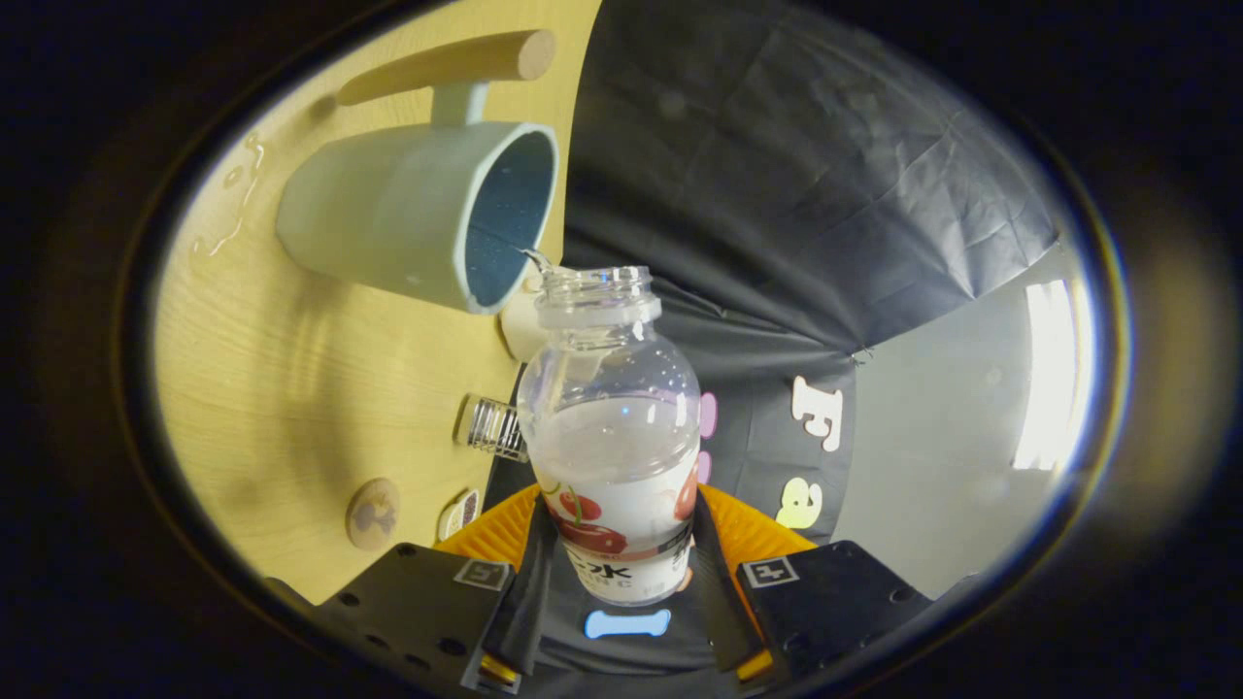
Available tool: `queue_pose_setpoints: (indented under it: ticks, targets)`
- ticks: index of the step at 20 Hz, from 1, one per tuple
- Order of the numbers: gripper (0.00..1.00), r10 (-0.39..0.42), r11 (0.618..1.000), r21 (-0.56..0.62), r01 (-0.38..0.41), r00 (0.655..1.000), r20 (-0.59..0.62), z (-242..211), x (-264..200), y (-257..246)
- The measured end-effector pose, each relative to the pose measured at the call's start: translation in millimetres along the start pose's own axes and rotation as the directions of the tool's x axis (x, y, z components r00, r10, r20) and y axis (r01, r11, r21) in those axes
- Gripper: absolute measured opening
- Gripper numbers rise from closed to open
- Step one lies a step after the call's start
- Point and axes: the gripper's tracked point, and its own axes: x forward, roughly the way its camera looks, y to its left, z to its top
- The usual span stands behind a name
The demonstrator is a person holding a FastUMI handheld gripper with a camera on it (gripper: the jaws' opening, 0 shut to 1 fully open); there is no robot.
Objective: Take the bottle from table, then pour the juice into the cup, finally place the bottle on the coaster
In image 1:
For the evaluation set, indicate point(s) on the round wooden coaster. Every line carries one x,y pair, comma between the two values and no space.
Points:
373,515

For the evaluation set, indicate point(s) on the small clear glass jar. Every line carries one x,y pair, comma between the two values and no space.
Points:
490,427

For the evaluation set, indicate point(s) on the white toaster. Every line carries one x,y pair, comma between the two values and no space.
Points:
520,330

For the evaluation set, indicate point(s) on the black backdrop cloth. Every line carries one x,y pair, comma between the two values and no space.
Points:
777,146

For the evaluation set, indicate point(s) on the clear plastic juice bottle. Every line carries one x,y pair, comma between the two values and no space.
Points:
612,456

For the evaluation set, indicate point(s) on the wooden table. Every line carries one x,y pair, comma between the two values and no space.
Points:
291,388

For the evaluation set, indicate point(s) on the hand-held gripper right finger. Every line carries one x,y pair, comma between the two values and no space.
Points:
723,612

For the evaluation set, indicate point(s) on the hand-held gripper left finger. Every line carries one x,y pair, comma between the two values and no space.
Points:
524,612

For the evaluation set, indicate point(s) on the white divided dish with grains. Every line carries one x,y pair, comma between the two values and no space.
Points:
458,515

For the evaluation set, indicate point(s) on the spilled liquid puddle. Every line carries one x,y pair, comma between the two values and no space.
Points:
238,209

